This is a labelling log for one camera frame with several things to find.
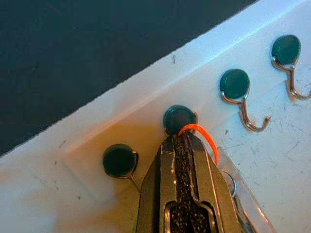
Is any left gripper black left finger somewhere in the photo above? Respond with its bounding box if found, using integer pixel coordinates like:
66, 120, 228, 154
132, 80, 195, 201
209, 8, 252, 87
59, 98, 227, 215
135, 132, 192, 233

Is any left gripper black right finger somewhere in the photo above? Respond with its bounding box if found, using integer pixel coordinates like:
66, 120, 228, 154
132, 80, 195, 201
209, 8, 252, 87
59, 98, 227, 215
185, 131, 242, 233

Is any white hook board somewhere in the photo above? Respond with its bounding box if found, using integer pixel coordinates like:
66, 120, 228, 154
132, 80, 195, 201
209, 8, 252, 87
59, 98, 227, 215
0, 0, 311, 233

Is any black round magnet wire hook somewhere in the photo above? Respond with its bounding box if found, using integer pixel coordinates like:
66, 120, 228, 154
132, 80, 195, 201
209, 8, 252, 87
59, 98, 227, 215
102, 143, 143, 194
271, 34, 311, 100
162, 104, 199, 138
220, 68, 272, 133

